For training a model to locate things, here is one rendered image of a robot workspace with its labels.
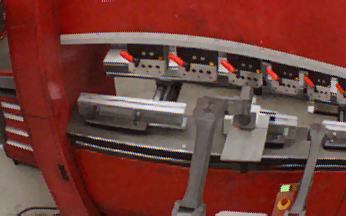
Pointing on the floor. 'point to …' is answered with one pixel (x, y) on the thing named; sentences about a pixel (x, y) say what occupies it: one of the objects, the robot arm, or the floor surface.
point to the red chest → (18, 146)
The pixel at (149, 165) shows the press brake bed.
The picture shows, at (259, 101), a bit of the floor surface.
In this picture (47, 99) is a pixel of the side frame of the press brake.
